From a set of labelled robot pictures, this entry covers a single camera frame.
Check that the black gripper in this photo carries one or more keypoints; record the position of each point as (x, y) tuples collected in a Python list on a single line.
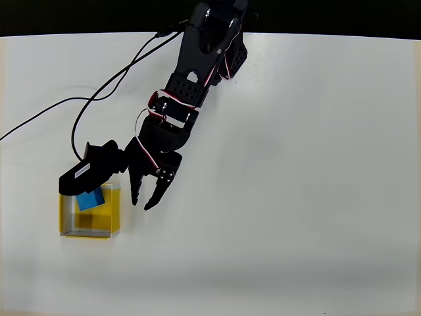
[(149, 168)]

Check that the blue cube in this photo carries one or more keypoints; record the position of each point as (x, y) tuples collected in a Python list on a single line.
[(89, 200)]

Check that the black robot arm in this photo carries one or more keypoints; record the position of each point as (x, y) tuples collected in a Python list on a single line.
[(190, 56)]

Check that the yellow square tray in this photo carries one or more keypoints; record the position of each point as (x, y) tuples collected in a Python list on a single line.
[(115, 210)]

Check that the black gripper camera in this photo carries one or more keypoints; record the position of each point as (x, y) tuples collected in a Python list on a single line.
[(89, 171)]

